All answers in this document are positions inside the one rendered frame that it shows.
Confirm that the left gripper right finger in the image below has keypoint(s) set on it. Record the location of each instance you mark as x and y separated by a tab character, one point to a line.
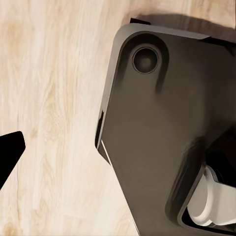
228	146

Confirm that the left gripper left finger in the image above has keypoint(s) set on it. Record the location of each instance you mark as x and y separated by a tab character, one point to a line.
12	146

